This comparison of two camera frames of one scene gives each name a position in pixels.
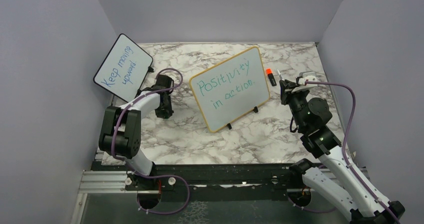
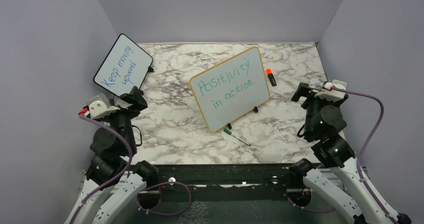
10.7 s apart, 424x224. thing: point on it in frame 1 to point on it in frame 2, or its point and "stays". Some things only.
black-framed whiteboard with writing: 123,70 stays
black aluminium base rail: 198,178 stays
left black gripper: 167,112 to 134,97
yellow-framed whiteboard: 227,91 stays
